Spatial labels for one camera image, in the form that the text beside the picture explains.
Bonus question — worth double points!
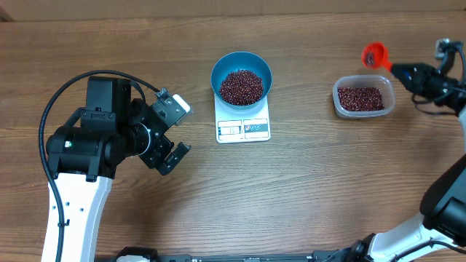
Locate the red measuring scoop blue handle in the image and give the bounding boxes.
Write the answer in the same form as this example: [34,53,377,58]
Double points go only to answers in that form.
[361,41,394,73]

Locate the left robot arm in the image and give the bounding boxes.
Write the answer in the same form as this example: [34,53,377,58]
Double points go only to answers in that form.
[39,70,191,261]

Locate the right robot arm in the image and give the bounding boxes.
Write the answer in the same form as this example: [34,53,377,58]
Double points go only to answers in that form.
[327,63,465,261]

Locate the white kitchen scale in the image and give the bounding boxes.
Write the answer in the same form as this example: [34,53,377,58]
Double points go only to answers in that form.
[214,96,272,144]

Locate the red beans in bowl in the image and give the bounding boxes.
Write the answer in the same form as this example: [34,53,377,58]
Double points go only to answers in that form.
[219,70,264,106]

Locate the blue bowl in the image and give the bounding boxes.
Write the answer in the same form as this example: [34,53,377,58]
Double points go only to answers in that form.
[210,52,273,108]

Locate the clear plastic container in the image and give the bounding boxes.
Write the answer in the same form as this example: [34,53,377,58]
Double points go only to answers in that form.
[333,75,395,119]

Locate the red beans in container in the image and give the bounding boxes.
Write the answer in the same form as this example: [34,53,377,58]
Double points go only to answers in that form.
[337,87,385,111]

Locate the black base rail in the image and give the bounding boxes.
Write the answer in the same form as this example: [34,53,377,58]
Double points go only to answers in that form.
[94,246,350,262]

